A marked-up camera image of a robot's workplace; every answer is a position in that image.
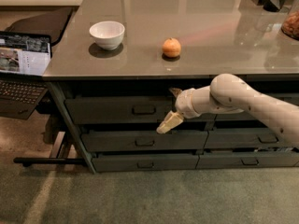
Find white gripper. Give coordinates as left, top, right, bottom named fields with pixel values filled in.
left=156, top=88, right=199, bottom=134

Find grey drawer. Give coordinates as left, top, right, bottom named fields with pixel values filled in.
left=215, top=93, right=299, bottom=121
left=205, top=128, right=292, bottom=149
left=93, top=154, right=199, bottom=172
left=81, top=130, right=207, bottom=152
left=196, top=150, right=299, bottom=169
left=64, top=94, right=217, bottom=125

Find open black laptop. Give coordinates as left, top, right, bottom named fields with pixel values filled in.
left=0, top=31, right=52, bottom=119

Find white ceramic bowl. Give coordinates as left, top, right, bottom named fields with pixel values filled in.
left=89, top=21, right=125, bottom=50

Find glass jar with snacks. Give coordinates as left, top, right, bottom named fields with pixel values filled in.
left=281, top=0, right=299, bottom=40

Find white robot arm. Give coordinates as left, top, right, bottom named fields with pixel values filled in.
left=156, top=74, right=299, bottom=146

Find orange round fruit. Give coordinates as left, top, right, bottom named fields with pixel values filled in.
left=163, top=38, right=181, bottom=58

